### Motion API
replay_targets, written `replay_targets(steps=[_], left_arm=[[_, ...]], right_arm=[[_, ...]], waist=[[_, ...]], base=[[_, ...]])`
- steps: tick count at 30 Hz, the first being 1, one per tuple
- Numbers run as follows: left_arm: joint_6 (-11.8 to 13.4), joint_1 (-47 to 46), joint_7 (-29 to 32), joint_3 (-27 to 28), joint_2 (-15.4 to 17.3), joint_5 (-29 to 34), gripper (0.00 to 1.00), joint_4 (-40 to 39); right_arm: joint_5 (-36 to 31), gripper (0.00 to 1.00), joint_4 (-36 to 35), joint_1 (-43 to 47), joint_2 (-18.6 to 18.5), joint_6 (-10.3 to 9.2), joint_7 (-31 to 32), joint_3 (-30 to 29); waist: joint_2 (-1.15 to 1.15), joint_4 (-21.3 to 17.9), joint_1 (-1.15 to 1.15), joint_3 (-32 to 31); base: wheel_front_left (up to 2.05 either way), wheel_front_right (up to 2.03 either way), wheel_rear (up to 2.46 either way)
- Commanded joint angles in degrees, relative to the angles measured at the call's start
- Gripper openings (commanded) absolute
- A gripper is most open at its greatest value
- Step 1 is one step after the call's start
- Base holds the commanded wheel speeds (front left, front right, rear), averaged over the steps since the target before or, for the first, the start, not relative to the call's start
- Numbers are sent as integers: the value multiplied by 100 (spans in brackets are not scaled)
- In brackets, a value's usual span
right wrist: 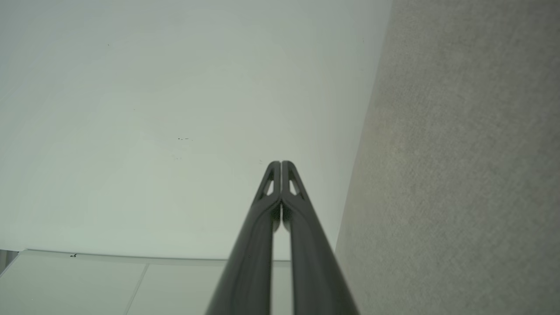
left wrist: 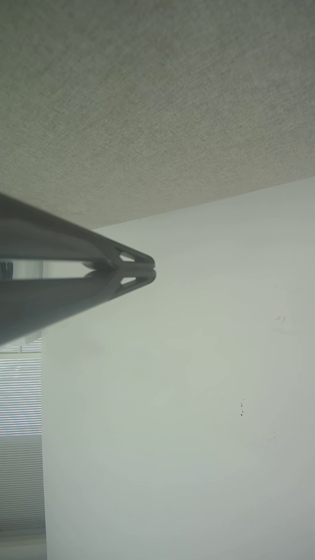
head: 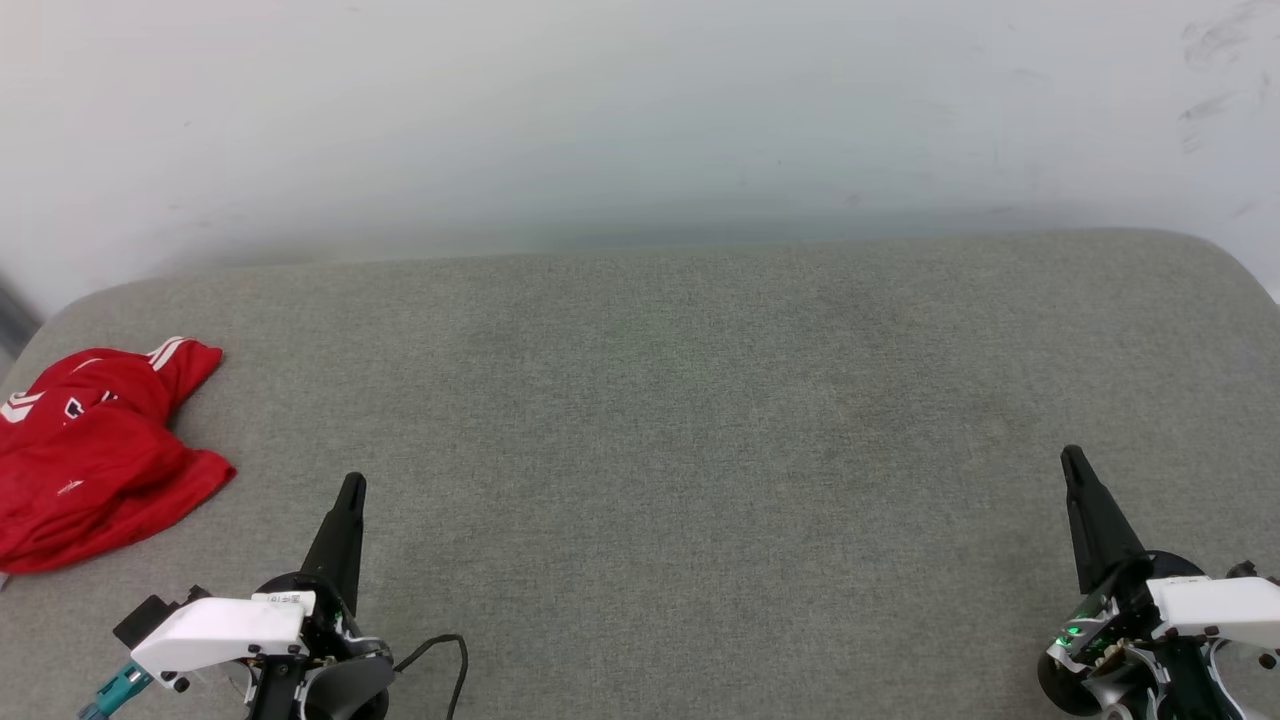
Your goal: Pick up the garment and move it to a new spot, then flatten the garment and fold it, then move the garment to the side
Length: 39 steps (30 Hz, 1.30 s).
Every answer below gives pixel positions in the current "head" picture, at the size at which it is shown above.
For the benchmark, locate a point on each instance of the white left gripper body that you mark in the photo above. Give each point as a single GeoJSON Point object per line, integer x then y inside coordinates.
{"type": "Point", "coordinates": [220, 630]}

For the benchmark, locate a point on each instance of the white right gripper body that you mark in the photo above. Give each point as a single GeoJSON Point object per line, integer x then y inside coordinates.
{"type": "Point", "coordinates": [1220, 610]}

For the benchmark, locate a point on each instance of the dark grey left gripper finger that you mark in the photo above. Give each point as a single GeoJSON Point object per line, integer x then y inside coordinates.
{"type": "Point", "coordinates": [340, 545]}

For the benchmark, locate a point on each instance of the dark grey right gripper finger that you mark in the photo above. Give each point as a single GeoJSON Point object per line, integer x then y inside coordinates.
{"type": "Point", "coordinates": [1098, 530]}

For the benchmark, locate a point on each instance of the red basketball jersey white sleeves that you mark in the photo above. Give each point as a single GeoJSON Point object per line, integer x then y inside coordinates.
{"type": "Point", "coordinates": [90, 470]}

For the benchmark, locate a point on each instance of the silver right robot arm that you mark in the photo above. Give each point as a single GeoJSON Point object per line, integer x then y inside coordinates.
{"type": "Point", "coordinates": [1180, 690]}

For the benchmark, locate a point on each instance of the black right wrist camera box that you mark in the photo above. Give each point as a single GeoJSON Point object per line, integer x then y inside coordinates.
{"type": "Point", "coordinates": [1243, 570]}

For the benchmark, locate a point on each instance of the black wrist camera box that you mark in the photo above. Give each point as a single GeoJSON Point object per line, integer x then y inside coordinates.
{"type": "Point", "coordinates": [150, 618]}
{"type": "Point", "coordinates": [1243, 570]}

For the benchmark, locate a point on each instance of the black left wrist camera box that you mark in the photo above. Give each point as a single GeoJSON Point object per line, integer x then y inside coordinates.
{"type": "Point", "coordinates": [150, 618]}

